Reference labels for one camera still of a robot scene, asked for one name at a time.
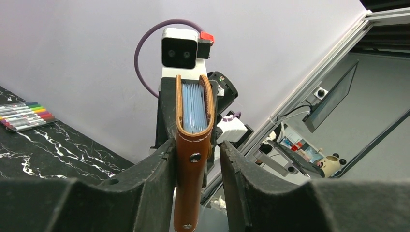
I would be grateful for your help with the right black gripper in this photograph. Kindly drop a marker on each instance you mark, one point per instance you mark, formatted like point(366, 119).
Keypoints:
point(224, 93)

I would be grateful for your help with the coloured marker pen set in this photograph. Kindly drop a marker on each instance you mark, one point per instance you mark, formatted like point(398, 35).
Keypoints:
point(23, 116)

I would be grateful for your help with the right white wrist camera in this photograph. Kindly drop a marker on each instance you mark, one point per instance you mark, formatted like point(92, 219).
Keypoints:
point(184, 52)

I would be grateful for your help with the black monitor screen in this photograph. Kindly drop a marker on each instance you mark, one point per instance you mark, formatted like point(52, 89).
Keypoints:
point(320, 112)

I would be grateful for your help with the panda plush toy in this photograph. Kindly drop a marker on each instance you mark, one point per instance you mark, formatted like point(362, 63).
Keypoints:
point(329, 165)

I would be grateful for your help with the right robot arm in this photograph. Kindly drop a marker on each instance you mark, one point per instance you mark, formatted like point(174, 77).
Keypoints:
point(228, 127)

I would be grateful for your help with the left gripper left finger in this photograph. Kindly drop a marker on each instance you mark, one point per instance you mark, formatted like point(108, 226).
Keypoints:
point(138, 199)

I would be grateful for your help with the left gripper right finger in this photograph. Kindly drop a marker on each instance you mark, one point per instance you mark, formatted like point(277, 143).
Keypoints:
point(258, 201)

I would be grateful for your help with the brown leather card holder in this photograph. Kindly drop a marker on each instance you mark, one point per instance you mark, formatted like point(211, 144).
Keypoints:
point(195, 116)

